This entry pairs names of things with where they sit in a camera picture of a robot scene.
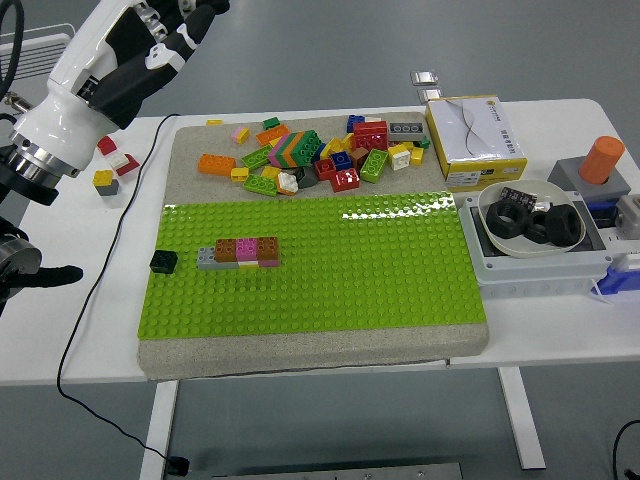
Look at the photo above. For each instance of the small yellow toy brick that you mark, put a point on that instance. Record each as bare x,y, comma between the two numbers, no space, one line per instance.
416,156
348,141
239,173
270,171

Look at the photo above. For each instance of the green long toy brick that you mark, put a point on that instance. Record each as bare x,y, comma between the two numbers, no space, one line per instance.
257,157
260,185
374,166

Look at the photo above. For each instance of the green studded baseplate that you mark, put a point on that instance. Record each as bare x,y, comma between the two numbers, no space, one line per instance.
350,280

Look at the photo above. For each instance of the small black nut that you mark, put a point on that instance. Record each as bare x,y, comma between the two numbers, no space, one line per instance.
530,232

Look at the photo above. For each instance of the brown square toy brick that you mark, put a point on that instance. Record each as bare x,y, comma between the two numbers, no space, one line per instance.
226,250

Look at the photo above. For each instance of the yellow square toy brick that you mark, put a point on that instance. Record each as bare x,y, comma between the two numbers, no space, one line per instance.
103,177

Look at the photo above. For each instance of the orange long toy brick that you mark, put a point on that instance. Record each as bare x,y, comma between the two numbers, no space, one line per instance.
272,135
216,164

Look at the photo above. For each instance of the white yellow thin toy brick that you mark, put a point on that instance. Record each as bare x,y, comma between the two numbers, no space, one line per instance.
248,264

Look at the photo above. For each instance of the pink thin toy brick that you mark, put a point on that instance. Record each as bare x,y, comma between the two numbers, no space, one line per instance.
268,263

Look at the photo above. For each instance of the large black nut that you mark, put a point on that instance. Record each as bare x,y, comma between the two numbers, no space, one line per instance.
567,230
497,222

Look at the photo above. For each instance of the white zip tie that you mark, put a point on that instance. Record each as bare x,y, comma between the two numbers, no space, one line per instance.
600,295

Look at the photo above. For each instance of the pink yellow toy brick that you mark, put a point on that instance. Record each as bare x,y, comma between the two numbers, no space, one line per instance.
240,135

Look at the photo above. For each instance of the grey white junction box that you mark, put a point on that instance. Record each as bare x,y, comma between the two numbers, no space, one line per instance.
530,275

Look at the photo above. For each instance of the red sloped toy brick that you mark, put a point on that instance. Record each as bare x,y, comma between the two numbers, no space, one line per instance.
130,166

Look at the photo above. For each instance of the small brown toy brick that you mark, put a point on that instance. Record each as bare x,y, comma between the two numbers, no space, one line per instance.
358,156

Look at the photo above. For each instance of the black square toy brick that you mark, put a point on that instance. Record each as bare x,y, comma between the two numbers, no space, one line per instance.
164,261

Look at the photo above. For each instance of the glossy red toy brick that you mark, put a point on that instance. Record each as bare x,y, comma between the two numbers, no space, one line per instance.
345,181

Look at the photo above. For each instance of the light grey long toy brick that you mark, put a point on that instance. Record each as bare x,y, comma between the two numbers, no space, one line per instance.
205,257

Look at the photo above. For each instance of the grey-brown mat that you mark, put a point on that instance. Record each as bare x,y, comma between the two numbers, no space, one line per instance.
310,350

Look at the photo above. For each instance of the white bowl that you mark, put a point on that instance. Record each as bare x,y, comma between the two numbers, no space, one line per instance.
525,250

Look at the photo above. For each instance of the grey long brick with holes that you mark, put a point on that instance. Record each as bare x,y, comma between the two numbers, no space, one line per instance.
406,131

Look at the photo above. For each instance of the red square toy brick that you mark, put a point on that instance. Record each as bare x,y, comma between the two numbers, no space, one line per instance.
325,169

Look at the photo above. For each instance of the dark blue toy brick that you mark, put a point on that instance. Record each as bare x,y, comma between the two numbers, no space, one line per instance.
317,152

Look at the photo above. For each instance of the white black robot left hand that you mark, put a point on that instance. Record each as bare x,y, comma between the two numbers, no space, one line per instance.
80,75

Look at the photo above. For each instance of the yellow white cardboard box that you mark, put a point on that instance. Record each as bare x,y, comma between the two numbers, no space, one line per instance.
475,135

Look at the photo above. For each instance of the black plug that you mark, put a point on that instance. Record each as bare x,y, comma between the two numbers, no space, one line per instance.
178,466

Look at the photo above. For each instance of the red arched toy brick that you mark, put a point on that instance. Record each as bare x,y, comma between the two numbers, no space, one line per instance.
107,146

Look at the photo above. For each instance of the blue square toy brick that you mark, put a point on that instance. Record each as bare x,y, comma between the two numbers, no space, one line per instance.
341,160
354,123

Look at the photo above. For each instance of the orange-brown square toy brick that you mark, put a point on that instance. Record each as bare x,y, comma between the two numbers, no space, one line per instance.
267,247

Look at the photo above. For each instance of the white table leg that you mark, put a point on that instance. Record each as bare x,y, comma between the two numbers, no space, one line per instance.
159,425
522,420

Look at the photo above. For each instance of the silver floor socket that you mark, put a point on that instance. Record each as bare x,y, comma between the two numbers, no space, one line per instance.
423,78
430,95

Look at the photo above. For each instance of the small green toy brick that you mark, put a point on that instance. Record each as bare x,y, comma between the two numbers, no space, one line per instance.
424,142
271,123

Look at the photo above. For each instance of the white panel heater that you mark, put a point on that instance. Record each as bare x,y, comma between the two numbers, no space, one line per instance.
45,55

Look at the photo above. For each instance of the large red toy brick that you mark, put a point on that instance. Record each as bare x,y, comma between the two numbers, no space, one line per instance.
371,135

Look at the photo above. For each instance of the blue white device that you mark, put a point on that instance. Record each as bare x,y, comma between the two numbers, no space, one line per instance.
622,280

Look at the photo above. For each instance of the dark grey square toy brick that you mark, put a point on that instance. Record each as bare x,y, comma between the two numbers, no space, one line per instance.
109,189

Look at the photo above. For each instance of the grey metal plate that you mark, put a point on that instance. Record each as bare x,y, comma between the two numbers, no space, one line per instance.
340,472

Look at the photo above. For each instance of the dark circuit board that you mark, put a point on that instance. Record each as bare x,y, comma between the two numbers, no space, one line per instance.
519,196

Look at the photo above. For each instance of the grey connector housing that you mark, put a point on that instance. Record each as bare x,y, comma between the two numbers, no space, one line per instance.
629,217

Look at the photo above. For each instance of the orange cylinder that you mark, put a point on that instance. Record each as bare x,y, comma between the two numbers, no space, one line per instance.
601,160

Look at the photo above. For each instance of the dark grey sloped brick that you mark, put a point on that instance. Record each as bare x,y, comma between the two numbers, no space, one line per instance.
306,178

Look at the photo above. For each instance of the pink square toy brick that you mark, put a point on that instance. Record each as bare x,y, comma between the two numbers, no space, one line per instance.
246,248

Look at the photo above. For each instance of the grey block with hole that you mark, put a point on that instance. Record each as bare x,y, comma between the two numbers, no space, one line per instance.
565,175

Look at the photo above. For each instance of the white pink flat brick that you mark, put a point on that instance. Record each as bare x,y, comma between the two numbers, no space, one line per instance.
372,119

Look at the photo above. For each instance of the multicolour layered brick stack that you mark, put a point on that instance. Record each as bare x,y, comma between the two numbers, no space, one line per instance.
295,149

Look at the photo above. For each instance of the small white toy brick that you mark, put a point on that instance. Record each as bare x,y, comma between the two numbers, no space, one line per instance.
118,160

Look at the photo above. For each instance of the yellow sloped toy brick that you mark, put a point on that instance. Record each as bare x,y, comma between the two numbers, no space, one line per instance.
332,147

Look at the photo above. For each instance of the white orange toy brick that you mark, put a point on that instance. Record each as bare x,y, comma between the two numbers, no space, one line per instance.
287,182

